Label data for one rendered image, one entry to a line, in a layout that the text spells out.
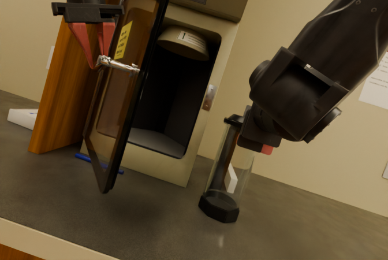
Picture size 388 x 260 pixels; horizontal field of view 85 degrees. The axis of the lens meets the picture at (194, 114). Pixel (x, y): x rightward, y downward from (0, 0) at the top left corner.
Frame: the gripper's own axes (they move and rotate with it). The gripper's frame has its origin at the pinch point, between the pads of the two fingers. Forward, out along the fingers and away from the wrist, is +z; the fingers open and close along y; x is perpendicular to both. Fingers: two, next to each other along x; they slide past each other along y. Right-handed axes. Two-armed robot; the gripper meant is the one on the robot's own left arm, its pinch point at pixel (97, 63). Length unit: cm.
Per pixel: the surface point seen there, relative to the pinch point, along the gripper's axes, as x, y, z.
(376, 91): 7, -113, 22
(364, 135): 9, -106, 41
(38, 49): -90, 13, 1
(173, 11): -13.8, -22.9, -10.2
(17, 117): -39.6, 20.1, 18.4
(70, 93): -21.8, 5.0, 9.4
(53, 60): -19.1, 6.7, 0.7
